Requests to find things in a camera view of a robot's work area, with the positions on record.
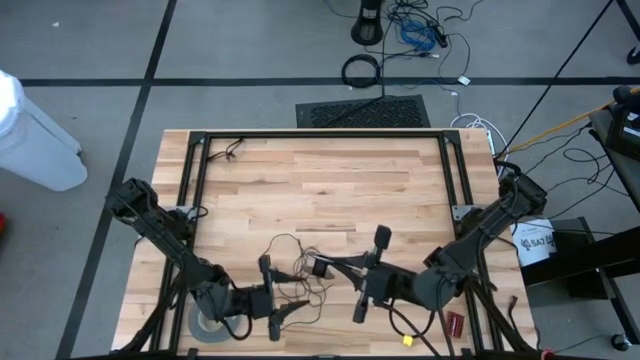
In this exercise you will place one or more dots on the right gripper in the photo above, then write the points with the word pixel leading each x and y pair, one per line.
pixel 387 287

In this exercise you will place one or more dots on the black power strip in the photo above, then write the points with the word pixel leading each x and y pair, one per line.
pixel 439 35

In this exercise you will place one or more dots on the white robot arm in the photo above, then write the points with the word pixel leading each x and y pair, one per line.
pixel 35 145

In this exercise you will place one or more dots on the black aluminium table frame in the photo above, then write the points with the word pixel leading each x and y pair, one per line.
pixel 325 134

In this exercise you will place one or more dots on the white plug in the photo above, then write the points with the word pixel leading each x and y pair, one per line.
pixel 463 80

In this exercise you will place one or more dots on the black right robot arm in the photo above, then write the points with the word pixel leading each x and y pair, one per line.
pixel 490 220

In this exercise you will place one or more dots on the black floor mat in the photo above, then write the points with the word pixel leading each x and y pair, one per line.
pixel 365 112

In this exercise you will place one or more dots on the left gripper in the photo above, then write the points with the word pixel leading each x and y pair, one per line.
pixel 252 302

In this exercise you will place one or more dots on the red connector block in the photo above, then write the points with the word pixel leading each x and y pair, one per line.
pixel 456 325

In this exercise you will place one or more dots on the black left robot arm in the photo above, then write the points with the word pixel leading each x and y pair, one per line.
pixel 165 235

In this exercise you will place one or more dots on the black equipment cart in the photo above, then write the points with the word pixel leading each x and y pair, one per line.
pixel 575 260

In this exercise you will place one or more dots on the black caster wheel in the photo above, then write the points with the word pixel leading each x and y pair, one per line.
pixel 621 342

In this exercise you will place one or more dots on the black electronic device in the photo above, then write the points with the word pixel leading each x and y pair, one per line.
pixel 630 135

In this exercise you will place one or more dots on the grey duct tape roll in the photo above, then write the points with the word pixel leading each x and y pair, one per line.
pixel 200 332

